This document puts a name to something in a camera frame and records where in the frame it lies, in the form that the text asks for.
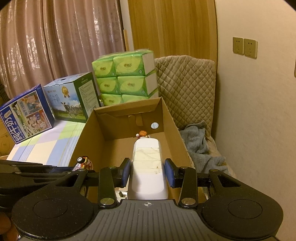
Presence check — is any person left hand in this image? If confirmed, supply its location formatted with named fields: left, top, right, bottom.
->
left=0, top=212, right=19, bottom=241

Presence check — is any checkered bed sheet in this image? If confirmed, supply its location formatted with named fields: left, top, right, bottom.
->
left=7, top=120, right=85, bottom=166

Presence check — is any open cardboard carton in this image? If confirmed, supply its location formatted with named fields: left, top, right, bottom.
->
left=0, top=120, right=15, bottom=156

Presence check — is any white oblong case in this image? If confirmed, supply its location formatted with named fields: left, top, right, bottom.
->
left=127, top=137, right=168, bottom=200

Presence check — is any double wall socket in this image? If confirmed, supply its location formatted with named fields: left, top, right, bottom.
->
left=232, top=37, right=258, bottom=59

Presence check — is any green tissue pack bundle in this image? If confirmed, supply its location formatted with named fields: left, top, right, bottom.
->
left=92, top=49, right=159, bottom=106

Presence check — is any wooden door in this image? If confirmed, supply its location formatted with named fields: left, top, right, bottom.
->
left=128, top=0, right=218, bottom=62

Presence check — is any pink curtain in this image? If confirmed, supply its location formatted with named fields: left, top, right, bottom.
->
left=1, top=1, right=125, bottom=97

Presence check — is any grey towel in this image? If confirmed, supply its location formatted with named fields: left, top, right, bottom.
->
left=180, top=121, right=232, bottom=175

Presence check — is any blue milk carton box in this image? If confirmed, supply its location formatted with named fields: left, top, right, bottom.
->
left=1, top=84, right=55, bottom=144

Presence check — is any beige quilted cushion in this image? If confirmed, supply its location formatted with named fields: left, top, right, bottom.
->
left=154, top=55, right=216, bottom=137

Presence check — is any cow picture milk box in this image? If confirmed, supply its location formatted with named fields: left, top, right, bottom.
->
left=43, top=72, right=101, bottom=123

